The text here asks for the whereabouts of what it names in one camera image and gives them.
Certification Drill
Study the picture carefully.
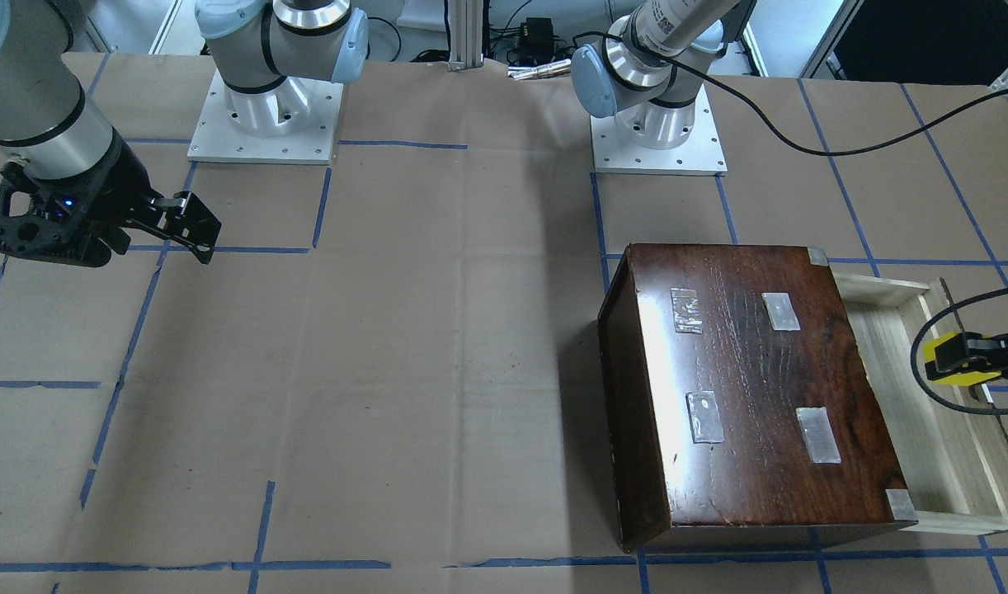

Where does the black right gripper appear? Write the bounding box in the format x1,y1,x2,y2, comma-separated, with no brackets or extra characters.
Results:
0,132,222,267

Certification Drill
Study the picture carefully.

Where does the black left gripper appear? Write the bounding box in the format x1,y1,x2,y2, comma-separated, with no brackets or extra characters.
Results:
933,333,1008,380

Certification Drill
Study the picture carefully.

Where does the yellow block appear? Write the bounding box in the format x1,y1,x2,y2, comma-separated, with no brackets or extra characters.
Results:
923,332,1001,387

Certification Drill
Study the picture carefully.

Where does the light wooden drawer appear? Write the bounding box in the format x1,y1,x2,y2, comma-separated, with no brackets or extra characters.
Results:
833,271,1008,536

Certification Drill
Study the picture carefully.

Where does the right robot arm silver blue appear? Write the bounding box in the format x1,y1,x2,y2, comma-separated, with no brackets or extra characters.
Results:
0,1,369,267

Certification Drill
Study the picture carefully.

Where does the dark wooden drawer cabinet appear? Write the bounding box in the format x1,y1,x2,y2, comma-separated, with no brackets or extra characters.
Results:
597,243,916,553

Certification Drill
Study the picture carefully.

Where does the brown paper table mat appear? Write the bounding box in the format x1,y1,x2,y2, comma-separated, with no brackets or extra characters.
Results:
0,53,1008,593

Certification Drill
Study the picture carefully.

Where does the black power adapter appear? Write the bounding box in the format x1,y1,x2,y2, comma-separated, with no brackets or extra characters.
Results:
516,16,556,67

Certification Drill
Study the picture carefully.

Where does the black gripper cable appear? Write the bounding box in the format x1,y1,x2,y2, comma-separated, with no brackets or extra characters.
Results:
572,31,1008,415

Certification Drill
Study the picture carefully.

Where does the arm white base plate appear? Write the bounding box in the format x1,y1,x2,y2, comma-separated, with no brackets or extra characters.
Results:
187,73,345,166
591,89,728,176

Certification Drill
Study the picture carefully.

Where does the aluminium frame post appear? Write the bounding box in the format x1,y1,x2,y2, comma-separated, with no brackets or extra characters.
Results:
443,0,489,72

